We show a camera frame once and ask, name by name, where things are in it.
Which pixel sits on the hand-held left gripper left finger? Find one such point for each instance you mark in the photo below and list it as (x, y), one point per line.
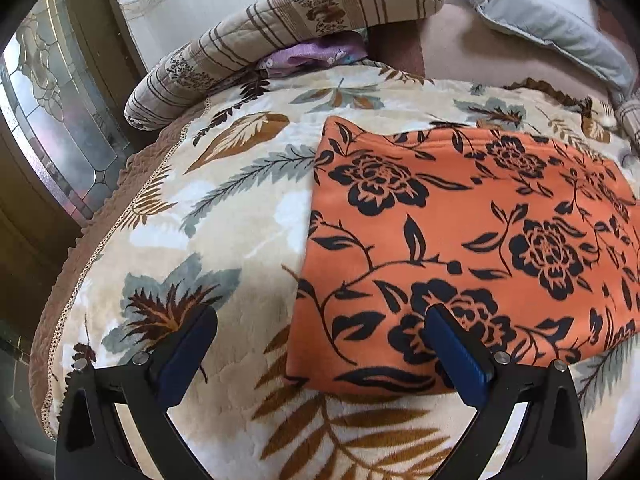
(185, 355)

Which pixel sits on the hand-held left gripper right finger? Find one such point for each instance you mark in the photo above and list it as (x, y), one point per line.
(457, 355)

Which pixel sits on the orange black floral garment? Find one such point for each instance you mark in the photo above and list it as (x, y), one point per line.
(450, 210)

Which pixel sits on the cream leaf printed blanket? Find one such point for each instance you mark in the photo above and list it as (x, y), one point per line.
(240, 210)

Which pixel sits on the wooden door with patterned glass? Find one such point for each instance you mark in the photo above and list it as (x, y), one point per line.
(60, 110)

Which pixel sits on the small striped pillow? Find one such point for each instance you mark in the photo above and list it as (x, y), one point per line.
(631, 122)

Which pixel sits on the brown bed sheet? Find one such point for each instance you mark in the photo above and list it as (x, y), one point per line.
(475, 55)

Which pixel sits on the purple cloth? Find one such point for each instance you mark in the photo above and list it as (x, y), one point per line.
(310, 52)

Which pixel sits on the grey pillow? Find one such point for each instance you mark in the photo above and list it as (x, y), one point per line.
(540, 20)

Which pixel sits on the long striped floral pillow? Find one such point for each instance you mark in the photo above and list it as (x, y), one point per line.
(300, 15)

